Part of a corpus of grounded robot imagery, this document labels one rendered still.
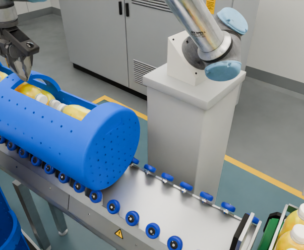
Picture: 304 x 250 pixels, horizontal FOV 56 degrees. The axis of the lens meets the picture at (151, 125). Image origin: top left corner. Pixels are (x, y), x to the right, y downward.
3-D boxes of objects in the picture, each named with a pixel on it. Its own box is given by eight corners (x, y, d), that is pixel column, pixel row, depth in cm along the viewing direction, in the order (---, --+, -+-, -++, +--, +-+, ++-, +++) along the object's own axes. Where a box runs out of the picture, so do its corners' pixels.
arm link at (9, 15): (19, 5, 89) (-5, 11, 84) (23, 20, 92) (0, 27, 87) (5, 1, 93) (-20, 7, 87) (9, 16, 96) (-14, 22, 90)
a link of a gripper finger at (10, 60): (22, 68, 101) (15, 44, 96) (25, 69, 100) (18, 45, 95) (10, 73, 98) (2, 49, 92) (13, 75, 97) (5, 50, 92)
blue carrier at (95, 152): (5, 93, 150) (-13, 38, 134) (141, 158, 111) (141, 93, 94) (-52, 118, 131) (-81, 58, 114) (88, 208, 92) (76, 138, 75)
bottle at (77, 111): (109, 139, 94) (70, 120, 102) (115, 119, 93) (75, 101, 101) (95, 140, 88) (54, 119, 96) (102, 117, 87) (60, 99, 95)
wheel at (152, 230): (145, 226, 87) (141, 227, 85) (155, 219, 85) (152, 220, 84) (152, 240, 85) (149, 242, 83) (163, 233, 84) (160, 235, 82)
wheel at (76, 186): (88, 182, 98) (84, 183, 96) (84, 194, 98) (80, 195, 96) (78, 177, 100) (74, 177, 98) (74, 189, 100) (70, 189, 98)
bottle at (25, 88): (13, 94, 116) (43, 109, 108) (-3, 90, 110) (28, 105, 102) (19, 78, 116) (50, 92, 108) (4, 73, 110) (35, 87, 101)
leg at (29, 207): (46, 242, 185) (20, 175, 147) (53, 247, 182) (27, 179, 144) (39, 250, 181) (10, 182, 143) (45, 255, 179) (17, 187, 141)
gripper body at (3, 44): (17, 49, 103) (7, 14, 96) (32, 54, 99) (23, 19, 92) (-3, 56, 98) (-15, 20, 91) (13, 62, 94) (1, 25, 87)
